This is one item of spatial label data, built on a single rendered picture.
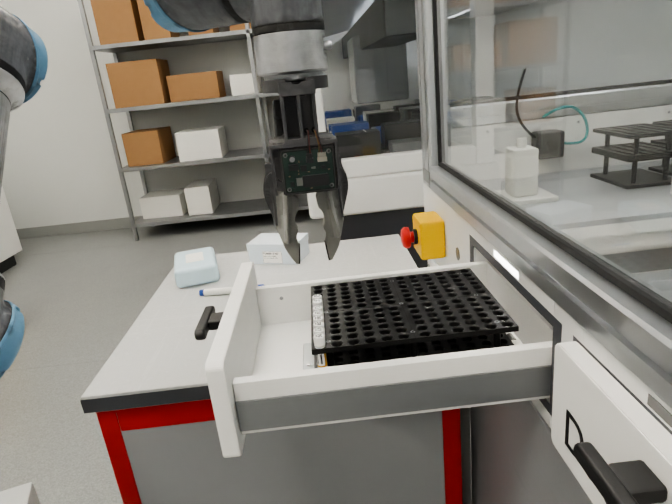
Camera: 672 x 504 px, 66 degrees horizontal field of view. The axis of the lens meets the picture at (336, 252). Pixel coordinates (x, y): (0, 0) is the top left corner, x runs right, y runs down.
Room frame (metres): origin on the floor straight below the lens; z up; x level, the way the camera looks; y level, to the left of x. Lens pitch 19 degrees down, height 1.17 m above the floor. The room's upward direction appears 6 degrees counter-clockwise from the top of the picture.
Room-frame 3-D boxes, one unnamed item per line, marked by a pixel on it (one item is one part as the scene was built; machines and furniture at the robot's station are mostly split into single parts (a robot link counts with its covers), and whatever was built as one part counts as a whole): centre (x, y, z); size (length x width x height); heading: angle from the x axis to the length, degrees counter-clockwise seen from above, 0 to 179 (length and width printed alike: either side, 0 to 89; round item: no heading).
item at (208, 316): (0.57, 0.15, 0.91); 0.07 x 0.04 x 0.01; 1
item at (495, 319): (0.57, -0.07, 0.87); 0.22 x 0.18 x 0.06; 91
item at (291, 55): (0.58, 0.02, 1.19); 0.08 x 0.08 x 0.05
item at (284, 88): (0.57, 0.02, 1.11); 0.09 x 0.08 x 0.12; 4
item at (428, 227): (0.90, -0.17, 0.88); 0.07 x 0.05 x 0.07; 1
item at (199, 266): (1.14, 0.33, 0.78); 0.15 x 0.10 x 0.04; 15
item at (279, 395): (0.57, -0.08, 0.86); 0.40 x 0.26 x 0.06; 91
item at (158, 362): (0.98, 0.12, 0.38); 0.62 x 0.58 x 0.76; 1
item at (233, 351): (0.57, 0.13, 0.87); 0.29 x 0.02 x 0.11; 1
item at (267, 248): (1.20, 0.14, 0.79); 0.13 x 0.09 x 0.05; 71
